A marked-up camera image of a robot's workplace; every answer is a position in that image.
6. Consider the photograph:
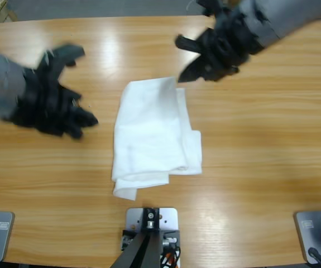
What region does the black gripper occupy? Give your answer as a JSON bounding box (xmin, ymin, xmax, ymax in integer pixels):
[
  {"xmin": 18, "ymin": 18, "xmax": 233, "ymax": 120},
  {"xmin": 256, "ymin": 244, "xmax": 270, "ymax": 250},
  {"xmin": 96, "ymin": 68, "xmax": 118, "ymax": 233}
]
[
  {"xmin": 5, "ymin": 66, "xmax": 99, "ymax": 141},
  {"xmin": 175, "ymin": 9, "xmax": 265, "ymax": 84}
]

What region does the white T-shirt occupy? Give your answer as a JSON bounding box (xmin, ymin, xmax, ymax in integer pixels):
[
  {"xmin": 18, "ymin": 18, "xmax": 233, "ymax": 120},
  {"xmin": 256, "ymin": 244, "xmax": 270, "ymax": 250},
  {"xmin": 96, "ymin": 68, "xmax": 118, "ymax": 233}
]
[{"xmin": 111, "ymin": 75, "xmax": 203, "ymax": 202}]

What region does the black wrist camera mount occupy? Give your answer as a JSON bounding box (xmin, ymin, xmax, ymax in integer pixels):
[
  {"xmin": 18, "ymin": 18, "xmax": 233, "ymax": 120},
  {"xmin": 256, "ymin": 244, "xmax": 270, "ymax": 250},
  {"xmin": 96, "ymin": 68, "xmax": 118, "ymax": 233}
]
[
  {"xmin": 196, "ymin": 0, "xmax": 229, "ymax": 18},
  {"xmin": 34, "ymin": 44, "xmax": 86, "ymax": 82}
]

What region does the white mount block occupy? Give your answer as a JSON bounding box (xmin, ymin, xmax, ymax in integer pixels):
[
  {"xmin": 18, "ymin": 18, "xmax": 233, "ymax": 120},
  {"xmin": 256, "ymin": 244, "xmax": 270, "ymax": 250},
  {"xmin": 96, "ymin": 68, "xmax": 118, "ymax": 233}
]
[{"xmin": 125, "ymin": 207, "xmax": 179, "ymax": 232}]

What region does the black clamp bracket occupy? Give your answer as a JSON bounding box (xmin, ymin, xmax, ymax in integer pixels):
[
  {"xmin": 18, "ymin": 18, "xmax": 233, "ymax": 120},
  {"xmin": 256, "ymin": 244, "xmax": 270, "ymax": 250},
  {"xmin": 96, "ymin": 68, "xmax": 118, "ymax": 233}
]
[{"xmin": 121, "ymin": 228, "xmax": 181, "ymax": 252}]

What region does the orange and black cable bundle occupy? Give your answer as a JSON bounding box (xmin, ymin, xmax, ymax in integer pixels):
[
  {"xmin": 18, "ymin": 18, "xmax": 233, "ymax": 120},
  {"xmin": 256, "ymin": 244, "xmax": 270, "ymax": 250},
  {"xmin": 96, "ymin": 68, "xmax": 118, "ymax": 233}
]
[{"xmin": 160, "ymin": 245, "xmax": 182, "ymax": 268}]

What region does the base black cable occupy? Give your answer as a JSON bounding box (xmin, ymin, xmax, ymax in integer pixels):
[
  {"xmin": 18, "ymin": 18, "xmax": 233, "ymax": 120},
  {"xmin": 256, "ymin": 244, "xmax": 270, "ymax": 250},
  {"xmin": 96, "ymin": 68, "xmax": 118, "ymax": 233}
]
[{"xmin": 308, "ymin": 247, "xmax": 321, "ymax": 266}]

